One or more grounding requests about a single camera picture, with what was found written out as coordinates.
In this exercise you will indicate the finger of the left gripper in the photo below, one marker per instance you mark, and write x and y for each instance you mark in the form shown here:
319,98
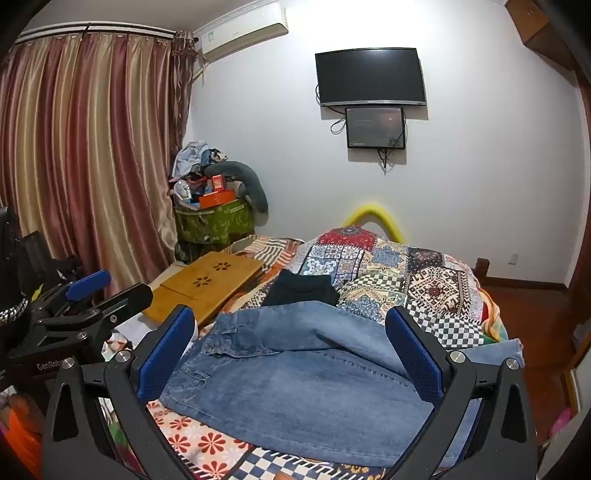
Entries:
60,328
73,293

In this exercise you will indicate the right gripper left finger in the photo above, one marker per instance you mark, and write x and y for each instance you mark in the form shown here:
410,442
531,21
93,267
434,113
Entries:
76,442

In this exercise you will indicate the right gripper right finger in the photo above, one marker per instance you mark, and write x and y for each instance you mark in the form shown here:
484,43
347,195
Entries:
501,443

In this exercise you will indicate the blue denim jeans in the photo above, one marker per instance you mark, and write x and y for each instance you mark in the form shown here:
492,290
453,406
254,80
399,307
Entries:
311,380

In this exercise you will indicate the wooden lap desk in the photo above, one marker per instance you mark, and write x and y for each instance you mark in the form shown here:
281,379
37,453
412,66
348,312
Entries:
205,285

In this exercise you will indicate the green fabric storage basket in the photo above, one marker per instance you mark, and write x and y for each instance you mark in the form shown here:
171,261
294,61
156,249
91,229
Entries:
220,225

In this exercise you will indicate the pile of clothes on basket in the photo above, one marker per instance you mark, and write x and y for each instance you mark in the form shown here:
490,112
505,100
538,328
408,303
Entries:
188,181

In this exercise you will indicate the orange box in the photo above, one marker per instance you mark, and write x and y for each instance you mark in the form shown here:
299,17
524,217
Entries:
216,198

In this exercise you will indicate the striped red gold curtain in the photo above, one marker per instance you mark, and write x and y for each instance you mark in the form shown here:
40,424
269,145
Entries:
90,125

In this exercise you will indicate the grey neck pillow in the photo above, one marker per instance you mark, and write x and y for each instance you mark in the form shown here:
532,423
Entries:
249,189

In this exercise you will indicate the black folded garment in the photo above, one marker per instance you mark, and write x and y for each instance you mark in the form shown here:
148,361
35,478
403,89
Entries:
289,288

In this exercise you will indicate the colourful patchwork quilt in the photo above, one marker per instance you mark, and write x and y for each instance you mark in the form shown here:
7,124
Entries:
371,275

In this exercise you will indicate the yellow foam tube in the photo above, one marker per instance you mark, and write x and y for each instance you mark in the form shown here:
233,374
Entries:
376,213

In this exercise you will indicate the white air conditioner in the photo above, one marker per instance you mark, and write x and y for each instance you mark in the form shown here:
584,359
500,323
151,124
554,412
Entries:
241,28

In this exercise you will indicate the small black wall screen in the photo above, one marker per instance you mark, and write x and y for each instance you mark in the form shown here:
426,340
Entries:
376,127

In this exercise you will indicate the black wall television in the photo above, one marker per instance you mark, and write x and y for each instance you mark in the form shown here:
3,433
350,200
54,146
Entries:
373,76

